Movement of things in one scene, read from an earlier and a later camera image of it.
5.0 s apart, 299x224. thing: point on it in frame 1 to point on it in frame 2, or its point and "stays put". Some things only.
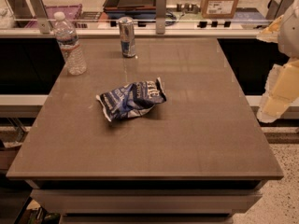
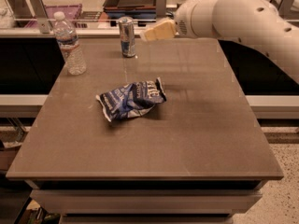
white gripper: x=290 y=32 to x=183 y=20
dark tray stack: x=135 y=2 stays put
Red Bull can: x=127 y=36 stays put
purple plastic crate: x=71 y=11 stays put
